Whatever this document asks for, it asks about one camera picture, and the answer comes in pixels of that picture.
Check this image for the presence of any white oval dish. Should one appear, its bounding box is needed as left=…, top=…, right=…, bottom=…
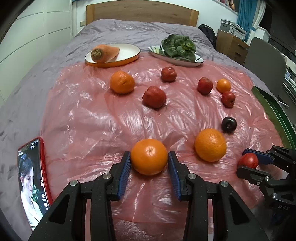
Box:
left=149, top=45, right=204, bottom=67

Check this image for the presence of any green tray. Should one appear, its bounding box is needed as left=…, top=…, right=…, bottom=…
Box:
left=251, top=86, right=296, bottom=150

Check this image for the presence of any green leafy vegetable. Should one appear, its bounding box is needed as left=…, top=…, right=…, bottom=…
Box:
left=162, top=34, right=196, bottom=62

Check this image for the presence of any carrot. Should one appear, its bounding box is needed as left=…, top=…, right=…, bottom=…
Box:
left=91, top=45, right=119, bottom=63

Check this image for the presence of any red cased smartphone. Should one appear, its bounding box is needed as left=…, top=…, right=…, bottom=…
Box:
left=17, top=137, right=53, bottom=230

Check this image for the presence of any pink plastic sheet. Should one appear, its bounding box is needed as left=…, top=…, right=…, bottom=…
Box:
left=40, top=52, right=285, bottom=241

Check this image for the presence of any large red apple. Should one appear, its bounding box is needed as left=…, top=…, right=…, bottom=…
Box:
left=142, top=86, right=167, bottom=109

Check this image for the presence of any black backpack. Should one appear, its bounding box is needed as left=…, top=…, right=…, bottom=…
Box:
left=198, top=24, right=217, bottom=49

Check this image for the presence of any orange rimmed white plate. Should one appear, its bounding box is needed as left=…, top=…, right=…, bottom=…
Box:
left=85, top=44, right=140, bottom=68

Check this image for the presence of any small orange tangerine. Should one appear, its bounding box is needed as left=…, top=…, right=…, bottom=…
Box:
left=216, top=78, right=231, bottom=94

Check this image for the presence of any red tomato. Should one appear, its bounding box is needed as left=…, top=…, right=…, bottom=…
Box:
left=237, top=153, right=259, bottom=169

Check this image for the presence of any blue curtain right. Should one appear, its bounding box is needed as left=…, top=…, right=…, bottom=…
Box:
left=237, top=0, right=257, bottom=41

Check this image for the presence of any small red apple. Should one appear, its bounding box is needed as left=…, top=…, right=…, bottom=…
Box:
left=221, top=91, right=235, bottom=108

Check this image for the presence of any white wardrobe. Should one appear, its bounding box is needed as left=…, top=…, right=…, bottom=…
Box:
left=1, top=1, right=73, bottom=103

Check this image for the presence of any dark purple plum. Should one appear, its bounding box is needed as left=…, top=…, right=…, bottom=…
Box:
left=221, top=116, right=237, bottom=133

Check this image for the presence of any grey office chair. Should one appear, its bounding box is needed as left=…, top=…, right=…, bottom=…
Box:
left=243, top=38, right=290, bottom=110

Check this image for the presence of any large orange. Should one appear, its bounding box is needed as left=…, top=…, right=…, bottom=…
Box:
left=194, top=128, right=227, bottom=162

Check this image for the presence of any wooden headboard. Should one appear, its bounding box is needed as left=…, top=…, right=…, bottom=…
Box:
left=86, top=1, right=199, bottom=27

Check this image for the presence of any wooden bedside cabinet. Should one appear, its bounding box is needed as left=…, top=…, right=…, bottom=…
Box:
left=216, top=30, right=249, bottom=65

